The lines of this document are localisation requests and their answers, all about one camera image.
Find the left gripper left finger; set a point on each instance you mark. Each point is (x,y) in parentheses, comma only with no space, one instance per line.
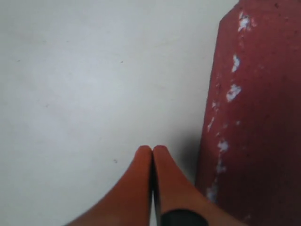
(128,203)

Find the red brick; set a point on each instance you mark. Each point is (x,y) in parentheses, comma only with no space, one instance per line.
(250,153)

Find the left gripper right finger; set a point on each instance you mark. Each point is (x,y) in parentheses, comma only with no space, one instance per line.
(177,201)

